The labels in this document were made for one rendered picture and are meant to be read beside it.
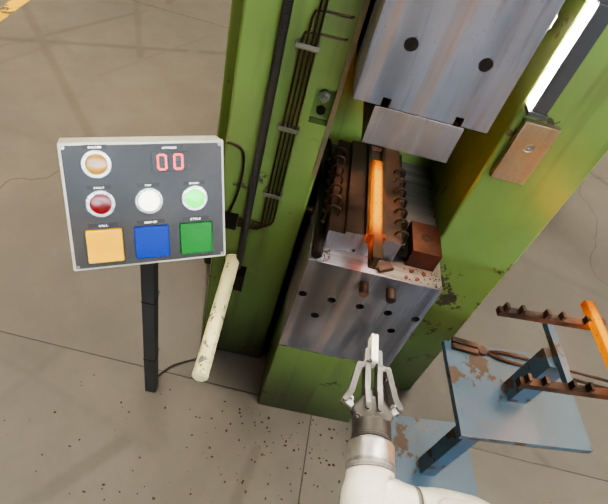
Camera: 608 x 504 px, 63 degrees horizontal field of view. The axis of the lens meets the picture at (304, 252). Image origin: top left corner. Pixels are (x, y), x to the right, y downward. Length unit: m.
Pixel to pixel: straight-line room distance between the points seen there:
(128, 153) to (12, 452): 1.26
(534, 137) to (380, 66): 0.46
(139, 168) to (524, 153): 0.91
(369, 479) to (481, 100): 0.76
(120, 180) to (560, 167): 1.07
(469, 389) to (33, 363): 1.59
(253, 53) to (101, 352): 1.40
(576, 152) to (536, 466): 1.46
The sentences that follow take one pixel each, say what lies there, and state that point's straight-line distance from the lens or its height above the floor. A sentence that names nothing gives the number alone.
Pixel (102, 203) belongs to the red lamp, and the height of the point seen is 1.09.
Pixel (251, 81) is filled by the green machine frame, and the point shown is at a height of 1.26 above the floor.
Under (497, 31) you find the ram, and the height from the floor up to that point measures 1.57.
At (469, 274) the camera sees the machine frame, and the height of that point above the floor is 0.80.
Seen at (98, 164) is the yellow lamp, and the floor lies 1.16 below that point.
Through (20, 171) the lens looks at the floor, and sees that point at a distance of 2.94.
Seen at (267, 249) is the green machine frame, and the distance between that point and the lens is 1.62.
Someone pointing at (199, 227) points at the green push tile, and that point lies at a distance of 1.18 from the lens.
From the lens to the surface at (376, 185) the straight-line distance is 1.48.
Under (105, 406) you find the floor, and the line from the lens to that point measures 2.09.
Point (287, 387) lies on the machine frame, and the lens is 1.93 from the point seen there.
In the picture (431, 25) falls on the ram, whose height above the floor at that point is 1.55.
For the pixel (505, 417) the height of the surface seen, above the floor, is 0.68.
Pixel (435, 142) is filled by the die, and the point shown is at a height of 1.32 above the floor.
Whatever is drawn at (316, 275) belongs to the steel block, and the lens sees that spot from 1.37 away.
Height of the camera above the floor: 1.90
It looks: 47 degrees down
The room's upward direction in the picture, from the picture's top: 18 degrees clockwise
